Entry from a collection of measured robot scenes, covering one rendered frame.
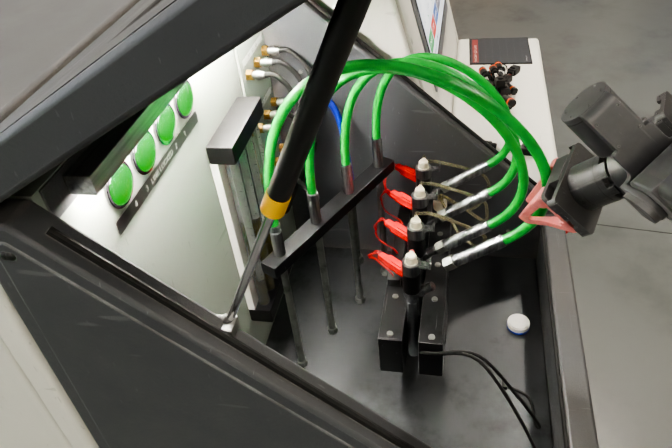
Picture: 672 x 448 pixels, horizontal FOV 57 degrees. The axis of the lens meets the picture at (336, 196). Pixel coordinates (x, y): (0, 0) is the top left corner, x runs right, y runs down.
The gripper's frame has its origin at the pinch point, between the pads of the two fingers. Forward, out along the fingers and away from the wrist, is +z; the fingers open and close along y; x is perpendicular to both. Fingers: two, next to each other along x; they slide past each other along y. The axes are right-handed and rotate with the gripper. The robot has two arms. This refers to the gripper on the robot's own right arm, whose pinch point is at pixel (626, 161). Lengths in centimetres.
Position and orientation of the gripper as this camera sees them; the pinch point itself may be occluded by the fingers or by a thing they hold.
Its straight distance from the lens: 96.6
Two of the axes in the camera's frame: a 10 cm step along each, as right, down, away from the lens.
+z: -5.6, 4.2, 7.1
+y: -7.1, -6.9, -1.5
